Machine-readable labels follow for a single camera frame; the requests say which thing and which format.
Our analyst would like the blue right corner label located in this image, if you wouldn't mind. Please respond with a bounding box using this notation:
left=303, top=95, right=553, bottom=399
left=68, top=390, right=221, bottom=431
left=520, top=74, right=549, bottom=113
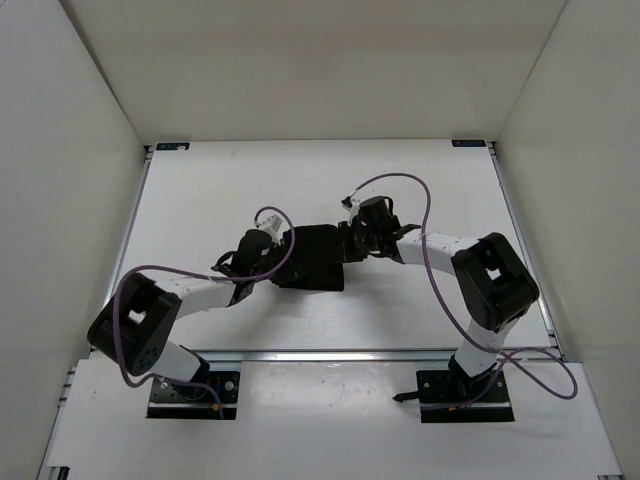
left=451, top=139, right=486, bottom=148

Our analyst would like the blue corner label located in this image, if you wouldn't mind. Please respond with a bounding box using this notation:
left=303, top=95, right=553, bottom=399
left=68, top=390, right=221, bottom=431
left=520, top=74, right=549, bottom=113
left=451, top=139, right=486, bottom=148
left=155, top=142, right=190, bottom=151

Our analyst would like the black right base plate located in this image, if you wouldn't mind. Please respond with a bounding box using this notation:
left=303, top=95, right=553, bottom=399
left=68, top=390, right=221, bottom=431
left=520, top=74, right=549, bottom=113
left=416, top=370, right=515, bottom=424

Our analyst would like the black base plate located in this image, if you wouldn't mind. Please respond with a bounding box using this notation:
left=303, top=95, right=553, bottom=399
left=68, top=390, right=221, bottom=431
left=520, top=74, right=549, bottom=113
left=146, top=363, right=241, bottom=421
left=416, top=370, right=515, bottom=424

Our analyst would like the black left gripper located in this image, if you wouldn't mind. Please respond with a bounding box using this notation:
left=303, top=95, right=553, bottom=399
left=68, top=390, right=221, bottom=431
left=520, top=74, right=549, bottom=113
left=253, top=237, right=309, bottom=284

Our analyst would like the black skirt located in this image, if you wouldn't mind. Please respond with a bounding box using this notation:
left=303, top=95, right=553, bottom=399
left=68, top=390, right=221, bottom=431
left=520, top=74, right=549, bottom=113
left=270, top=224, right=344, bottom=292

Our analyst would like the blue left corner label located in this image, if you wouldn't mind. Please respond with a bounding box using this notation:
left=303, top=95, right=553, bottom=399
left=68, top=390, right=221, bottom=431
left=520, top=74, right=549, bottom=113
left=155, top=142, right=190, bottom=151

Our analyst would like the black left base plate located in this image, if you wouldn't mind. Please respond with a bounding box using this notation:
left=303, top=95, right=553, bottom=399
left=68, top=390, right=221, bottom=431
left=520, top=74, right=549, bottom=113
left=146, top=363, right=241, bottom=421

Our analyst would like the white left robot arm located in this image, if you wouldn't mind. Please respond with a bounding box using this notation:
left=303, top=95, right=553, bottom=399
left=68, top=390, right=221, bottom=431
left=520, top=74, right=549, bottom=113
left=87, top=229, right=297, bottom=402

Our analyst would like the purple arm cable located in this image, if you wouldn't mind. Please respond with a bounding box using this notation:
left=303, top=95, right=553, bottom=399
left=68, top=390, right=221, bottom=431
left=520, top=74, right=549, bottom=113
left=419, top=172, right=580, bottom=414
left=116, top=204, right=299, bottom=416

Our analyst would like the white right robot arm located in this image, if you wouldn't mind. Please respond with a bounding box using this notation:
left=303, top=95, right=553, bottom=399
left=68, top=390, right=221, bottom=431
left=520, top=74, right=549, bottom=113
left=338, top=196, right=539, bottom=403

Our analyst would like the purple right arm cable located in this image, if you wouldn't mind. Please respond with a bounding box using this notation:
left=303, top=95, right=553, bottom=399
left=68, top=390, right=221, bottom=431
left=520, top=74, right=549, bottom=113
left=419, top=172, right=580, bottom=414

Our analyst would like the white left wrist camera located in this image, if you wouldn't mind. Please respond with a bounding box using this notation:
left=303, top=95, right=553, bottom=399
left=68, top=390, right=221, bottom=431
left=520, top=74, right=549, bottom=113
left=254, top=215, right=283, bottom=245

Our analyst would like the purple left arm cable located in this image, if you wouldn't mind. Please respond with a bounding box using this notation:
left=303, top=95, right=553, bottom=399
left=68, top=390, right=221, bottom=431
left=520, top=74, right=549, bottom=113
left=116, top=204, right=299, bottom=416

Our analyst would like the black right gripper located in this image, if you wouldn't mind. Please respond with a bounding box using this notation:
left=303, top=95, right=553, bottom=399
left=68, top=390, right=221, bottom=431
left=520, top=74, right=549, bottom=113
left=326, top=221, right=380, bottom=265

